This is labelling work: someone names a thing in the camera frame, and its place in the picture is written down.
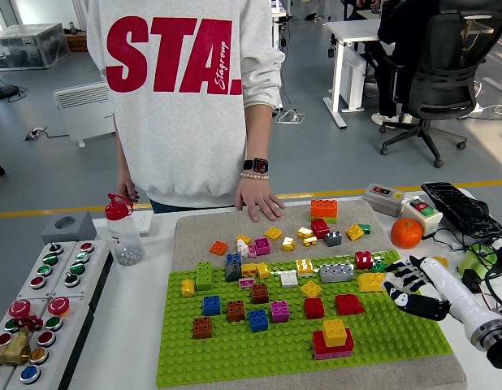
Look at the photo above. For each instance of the black keyboard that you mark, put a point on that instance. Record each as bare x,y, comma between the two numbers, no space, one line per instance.
462,209

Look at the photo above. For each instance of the person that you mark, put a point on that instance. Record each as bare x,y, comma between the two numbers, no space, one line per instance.
174,122
397,40

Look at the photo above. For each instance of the clear bottle red cap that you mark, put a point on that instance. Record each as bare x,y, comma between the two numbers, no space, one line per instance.
123,239

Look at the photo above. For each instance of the green tape roll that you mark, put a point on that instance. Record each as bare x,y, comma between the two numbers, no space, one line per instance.
472,260

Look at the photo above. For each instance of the grey block with hole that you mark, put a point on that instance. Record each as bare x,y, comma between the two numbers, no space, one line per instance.
84,231

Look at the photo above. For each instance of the white computer tower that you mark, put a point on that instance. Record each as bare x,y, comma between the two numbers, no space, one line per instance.
352,81

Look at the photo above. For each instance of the grey floor socket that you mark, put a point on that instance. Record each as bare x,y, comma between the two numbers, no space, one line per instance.
35,133

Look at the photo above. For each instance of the black wristwatch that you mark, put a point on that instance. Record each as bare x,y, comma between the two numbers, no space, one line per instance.
259,165

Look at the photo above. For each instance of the brass valve red handwheel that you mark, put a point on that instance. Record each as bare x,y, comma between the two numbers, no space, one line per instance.
13,351

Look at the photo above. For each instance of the orange square toy brick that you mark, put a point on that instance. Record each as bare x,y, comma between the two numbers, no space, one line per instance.
219,248

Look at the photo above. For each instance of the orange long toy brick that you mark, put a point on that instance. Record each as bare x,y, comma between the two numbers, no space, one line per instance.
324,209

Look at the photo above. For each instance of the white flat toy brick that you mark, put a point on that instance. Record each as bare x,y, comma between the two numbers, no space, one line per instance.
289,280

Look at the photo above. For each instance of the dark green toy brick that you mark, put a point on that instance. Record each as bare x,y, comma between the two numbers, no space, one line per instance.
366,229
379,267

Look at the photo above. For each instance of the magenta toy brick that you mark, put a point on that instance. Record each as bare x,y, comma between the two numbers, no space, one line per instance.
262,246
280,312

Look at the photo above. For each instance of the lime green long toy brick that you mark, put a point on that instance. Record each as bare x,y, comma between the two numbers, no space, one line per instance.
332,220

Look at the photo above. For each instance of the brown toy brick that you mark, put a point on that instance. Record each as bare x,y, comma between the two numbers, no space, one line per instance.
236,311
202,328
260,294

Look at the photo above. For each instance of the grey-brown mat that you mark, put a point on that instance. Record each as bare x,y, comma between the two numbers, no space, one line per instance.
202,231

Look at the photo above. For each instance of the small yellow toy brick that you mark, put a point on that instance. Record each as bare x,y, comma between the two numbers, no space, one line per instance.
243,238
288,243
309,241
304,232

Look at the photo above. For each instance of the person's right hand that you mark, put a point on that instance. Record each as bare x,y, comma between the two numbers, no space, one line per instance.
126,187

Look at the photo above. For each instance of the grey switch box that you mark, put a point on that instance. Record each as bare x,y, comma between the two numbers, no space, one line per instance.
381,199

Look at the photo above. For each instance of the person's left hand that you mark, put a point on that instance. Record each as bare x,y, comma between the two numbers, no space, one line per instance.
255,197

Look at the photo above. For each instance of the clear storage crate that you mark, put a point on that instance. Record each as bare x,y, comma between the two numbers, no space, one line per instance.
27,46

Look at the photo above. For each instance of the small white toy brick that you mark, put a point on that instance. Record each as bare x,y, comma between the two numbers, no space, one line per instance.
242,248

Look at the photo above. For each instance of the white desk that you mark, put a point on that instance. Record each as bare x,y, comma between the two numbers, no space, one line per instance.
356,30

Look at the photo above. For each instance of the black power adapter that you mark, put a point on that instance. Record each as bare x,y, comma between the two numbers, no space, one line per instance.
473,280

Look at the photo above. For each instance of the yellow curved toy brick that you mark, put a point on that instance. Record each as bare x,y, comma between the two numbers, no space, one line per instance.
370,282

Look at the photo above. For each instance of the person's right forearm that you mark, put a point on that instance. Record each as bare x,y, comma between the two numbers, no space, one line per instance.
122,158

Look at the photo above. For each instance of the wide pink flat toy brick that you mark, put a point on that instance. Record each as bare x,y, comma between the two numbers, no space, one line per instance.
328,356

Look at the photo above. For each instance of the green baseplate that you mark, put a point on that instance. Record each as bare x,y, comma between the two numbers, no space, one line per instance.
275,357

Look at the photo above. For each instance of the white panel heater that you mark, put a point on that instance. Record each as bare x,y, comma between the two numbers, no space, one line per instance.
84,113

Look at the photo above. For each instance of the wooden box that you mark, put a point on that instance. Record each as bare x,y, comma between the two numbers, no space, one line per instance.
76,42

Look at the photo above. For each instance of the red and white toy brick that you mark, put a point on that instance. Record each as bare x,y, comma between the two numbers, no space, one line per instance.
364,261

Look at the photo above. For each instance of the orange fruit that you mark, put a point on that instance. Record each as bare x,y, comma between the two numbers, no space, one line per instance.
406,233

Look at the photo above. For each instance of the person's left forearm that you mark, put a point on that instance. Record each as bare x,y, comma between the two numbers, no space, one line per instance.
257,138

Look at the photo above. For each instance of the black fan base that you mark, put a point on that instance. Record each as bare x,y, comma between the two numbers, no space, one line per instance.
3,91

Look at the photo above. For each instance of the small pink flat toy brick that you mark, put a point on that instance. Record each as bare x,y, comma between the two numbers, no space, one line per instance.
247,282

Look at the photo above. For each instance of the white switch box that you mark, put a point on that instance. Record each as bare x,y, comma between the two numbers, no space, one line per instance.
423,209

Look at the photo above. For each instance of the lime green tall toy brick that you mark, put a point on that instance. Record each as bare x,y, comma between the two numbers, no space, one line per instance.
204,277

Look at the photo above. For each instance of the black office chair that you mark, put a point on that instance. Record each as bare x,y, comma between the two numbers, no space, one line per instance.
442,73

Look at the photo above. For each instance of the yellow and white toy brick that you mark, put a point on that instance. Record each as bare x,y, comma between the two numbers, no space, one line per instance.
305,268

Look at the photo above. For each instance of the red sloped toy brick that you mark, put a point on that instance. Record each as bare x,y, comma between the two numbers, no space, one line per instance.
349,305

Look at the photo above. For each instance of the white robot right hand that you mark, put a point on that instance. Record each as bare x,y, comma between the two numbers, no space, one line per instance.
446,284

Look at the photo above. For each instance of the white flat wall switch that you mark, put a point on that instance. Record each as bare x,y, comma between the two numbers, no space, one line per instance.
144,221

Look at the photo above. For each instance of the light grey long toy brick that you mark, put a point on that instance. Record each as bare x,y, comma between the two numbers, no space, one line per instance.
337,274

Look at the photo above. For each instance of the blue toy brick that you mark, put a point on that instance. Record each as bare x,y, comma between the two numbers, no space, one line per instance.
258,321
234,260
212,306

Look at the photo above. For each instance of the large red toy brick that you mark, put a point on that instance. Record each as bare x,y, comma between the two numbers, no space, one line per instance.
318,344

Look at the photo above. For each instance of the grey push-button box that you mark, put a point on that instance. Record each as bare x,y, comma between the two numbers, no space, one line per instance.
90,264
40,268
68,337
3,339

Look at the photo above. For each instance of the dark grey sloped toy brick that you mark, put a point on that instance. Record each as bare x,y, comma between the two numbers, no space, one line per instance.
234,273

